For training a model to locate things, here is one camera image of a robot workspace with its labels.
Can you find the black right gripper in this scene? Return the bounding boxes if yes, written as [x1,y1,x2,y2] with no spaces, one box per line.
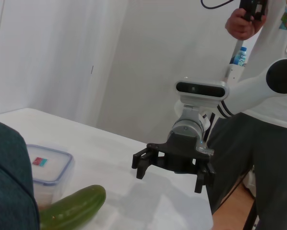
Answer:
[132,131,216,194]

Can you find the green cucumber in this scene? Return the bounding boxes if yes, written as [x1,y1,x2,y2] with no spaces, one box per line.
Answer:
[39,184,107,230]

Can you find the clear food container blue lid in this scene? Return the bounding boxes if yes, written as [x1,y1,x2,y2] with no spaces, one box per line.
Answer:
[25,143,76,209]

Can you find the dark teal insulated lunch bag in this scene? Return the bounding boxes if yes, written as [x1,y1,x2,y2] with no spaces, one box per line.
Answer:
[0,117,40,230]

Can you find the black handheld controller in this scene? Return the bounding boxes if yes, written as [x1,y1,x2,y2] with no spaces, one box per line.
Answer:
[238,0,268,22]

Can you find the white box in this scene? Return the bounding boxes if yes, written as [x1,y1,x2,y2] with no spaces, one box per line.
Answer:
[243,166,256,198]

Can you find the person's hand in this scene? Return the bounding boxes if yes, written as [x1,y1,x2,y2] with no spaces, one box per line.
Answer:
[225,8,256,40]

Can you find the black stand leg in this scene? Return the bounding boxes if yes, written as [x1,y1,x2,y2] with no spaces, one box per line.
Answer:
[243,200,259,230]

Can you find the person in white sweatshirt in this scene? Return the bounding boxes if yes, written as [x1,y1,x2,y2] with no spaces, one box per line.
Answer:
[205,0,287,230]

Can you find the white pole stand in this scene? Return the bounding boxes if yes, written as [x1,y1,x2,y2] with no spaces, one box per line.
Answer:
[224,39,247,84]

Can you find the blue label water bottle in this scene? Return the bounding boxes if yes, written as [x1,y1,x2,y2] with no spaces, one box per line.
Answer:
[229,46,248,67]

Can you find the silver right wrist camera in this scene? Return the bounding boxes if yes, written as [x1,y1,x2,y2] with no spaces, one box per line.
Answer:
[174,77,230,107]

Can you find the black controller cable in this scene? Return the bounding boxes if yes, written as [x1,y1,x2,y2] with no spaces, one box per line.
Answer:
[201,0,233,10]

